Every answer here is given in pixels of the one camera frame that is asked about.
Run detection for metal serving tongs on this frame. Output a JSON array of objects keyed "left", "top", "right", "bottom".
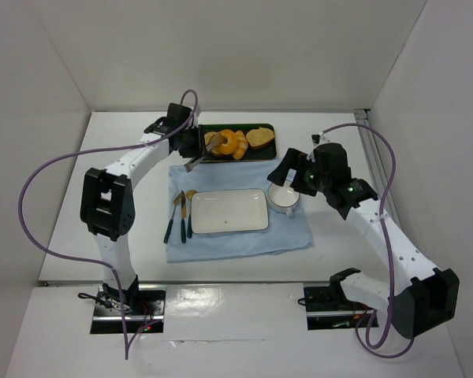
[{"left": 184, "top": 132, "right": 219, "bottom": 172}]

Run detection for orange bagel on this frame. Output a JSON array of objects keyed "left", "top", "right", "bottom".
[{"left": 213, "top": 129, "right": 239, "bottom": 155}]

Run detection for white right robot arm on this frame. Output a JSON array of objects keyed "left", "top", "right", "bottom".
[{"left": 267, "top": 143, "right": 460, "bottom": 339}]

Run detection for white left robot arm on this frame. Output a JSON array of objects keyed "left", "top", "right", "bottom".
[{"left": 80, "top": 103, "right": 199, "bottom": 306}]

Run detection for left bread slice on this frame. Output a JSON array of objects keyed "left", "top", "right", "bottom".
[{"left": 204, "top": 132, "right": 222, "bottom": 157}]

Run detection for bread slice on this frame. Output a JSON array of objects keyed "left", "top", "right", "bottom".
[
  {"left": 204, "top": 132, "right": 222, "bottom": 157},
  {"left": 246, "top": 127, "right": 275, "bottom": 149}
]

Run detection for right bread slice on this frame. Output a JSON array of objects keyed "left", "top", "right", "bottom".
[{"left": 246, "top": 127, "right": 275, "bottom": 149}]

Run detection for small golden bread roll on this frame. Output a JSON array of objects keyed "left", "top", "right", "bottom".
[{"left": 232, "top": 130, "right": 248, "bottom": 161}]

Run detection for dark green serving tray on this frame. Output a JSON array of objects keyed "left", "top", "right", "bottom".
[{"left": 200, "top": 124, "right": 277, "bottom": 163}]

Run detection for white rectangular plate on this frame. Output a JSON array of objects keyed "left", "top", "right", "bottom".
[{"left": 192, "top": 189, "right": 269, "bottom": 235}]

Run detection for white bowl with handles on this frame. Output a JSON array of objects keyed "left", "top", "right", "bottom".
[{"left": 267, "top": 180, "right": 300, "bottom": 217}]

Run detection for aluminium rail right side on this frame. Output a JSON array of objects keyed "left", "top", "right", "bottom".
[{"left": 354, "top": 109, "right": 392, "bottom": 195}]

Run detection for gold spoon green handle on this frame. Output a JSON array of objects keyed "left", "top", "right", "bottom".
[{"left": 186, "top": 189, "right": 197, "bottom": 239}]

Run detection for gold fork green handle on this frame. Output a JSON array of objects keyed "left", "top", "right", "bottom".
[{"left": 163, "top": 193, "right": 182, "bottom": 243}]

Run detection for gold knife green handle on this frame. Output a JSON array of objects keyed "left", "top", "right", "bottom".
[{"left": 181, "top": 191, "right": 187, "bottom": 243}]

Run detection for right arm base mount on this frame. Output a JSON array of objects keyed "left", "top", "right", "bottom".
[{"left": 297, "top": 286, "right": 374, "bottom": 331}]

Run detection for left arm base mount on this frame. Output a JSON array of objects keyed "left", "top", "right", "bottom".
[{"left": 77, "top": 285, "right": 166, "bottom": 335}]

